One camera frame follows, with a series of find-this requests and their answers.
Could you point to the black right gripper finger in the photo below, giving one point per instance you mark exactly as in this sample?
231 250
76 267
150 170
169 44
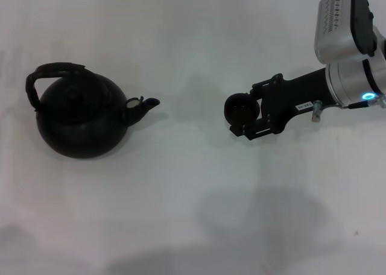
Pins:
265 83
256 130

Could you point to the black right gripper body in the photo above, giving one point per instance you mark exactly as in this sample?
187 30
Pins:
298 91

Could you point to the small black teacup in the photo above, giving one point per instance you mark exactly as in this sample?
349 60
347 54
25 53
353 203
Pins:
238 110

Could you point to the black round teapot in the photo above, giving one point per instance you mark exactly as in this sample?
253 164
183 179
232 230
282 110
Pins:
78 136

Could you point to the black teapot lid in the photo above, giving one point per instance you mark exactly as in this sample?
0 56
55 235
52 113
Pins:
74 103

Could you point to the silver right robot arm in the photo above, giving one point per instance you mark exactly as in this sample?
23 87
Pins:
346 79

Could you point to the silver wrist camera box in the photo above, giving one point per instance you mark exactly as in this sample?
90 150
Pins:
334 36

